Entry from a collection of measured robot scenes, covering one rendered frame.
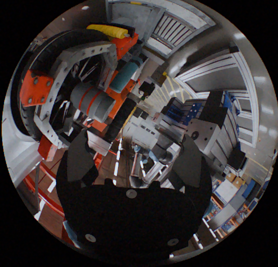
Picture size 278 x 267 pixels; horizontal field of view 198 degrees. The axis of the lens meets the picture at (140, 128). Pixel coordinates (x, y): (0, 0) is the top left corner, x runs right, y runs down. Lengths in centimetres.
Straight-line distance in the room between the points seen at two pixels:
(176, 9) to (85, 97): 78
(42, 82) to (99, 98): 27
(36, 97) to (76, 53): 14
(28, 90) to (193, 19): 79
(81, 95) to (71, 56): 22
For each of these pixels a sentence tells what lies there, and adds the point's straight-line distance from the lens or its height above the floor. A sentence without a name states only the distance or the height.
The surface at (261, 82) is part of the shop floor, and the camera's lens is 99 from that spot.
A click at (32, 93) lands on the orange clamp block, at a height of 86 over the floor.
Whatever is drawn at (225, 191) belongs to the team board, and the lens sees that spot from 591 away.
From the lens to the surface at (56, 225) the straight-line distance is 696.
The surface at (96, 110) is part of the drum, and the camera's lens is 40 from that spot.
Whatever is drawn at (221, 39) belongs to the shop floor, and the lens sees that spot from 83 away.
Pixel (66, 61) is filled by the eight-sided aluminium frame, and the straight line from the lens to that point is 26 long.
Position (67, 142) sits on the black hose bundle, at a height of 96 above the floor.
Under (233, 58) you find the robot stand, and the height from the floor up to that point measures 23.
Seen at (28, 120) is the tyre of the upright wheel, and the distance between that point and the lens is 37.
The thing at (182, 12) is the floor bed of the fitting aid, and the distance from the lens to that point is 75.
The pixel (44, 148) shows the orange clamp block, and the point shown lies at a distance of 44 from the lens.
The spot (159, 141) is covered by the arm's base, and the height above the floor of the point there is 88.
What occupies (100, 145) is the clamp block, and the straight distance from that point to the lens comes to 28.
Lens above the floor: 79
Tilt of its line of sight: 6 degrees up
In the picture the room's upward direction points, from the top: 147 degrees counter-clockwise
